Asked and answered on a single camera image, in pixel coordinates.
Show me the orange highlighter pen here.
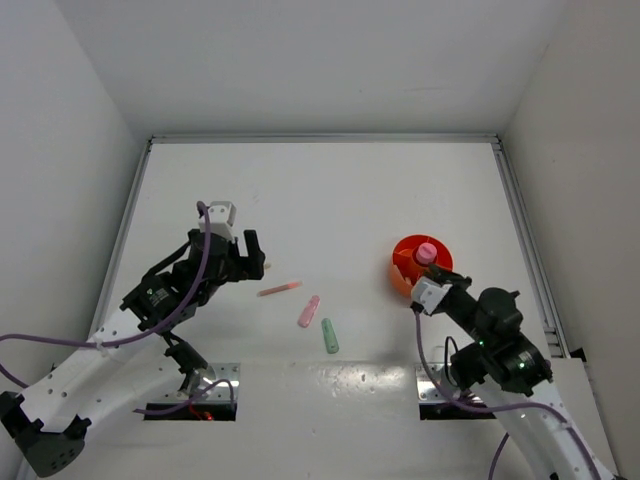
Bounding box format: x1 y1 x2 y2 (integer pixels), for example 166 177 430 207
257 281 303 297

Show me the pink capped clear tube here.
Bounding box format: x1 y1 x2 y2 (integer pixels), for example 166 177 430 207
415 242 438 265

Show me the pink correction tape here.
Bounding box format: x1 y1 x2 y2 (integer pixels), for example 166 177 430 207
297 295 320 328

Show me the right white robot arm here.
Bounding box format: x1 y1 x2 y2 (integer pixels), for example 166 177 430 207
411 264 617 479

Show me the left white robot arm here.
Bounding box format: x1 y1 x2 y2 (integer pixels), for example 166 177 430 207
1 226 265 478

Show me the orange round desk organizer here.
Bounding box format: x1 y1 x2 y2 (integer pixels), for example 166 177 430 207
388 234 454 298

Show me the green correction tape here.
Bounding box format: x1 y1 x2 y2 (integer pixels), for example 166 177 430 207
321 318 339 354

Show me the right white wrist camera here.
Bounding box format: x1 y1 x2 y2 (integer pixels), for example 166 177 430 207
410 277 451 316

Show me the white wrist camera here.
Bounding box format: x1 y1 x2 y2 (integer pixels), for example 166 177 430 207
207 201 237 242
410 277 451 316

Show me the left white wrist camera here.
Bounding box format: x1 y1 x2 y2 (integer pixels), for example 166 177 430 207
207 201 237 242

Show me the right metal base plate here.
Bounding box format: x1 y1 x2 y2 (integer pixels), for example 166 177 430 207
413 362 501 404

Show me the metal base plate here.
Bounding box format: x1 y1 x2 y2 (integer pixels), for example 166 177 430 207
151 363 241 405
413 362 501 404

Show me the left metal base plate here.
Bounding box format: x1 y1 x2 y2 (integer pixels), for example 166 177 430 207
151 363 241 405

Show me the aluminium table frame rail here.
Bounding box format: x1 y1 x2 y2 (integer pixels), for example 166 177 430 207
14 132 566 480

